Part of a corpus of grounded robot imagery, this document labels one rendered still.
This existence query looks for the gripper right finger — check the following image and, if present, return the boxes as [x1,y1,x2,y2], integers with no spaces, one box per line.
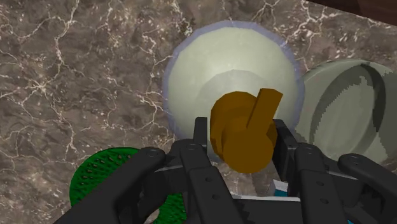
[272,118,397,224]

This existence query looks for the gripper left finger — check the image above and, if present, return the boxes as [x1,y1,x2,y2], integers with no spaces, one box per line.
[53,116,246,224]

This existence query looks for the brown wooden knob-shaped object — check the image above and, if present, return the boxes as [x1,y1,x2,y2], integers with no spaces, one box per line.
[209,88,284,174]

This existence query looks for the white and teal box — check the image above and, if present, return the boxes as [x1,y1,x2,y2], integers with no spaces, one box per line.
[267,179,290,197]

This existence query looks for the grey-green cup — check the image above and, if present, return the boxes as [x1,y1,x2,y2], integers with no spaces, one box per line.
[291,59,397,170]

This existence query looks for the green perforated round object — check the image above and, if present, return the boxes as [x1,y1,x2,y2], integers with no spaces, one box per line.
[69,146,188,224]

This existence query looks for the pale bowl with lilac rim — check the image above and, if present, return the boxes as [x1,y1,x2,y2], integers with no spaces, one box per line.
[162,20,306,162]

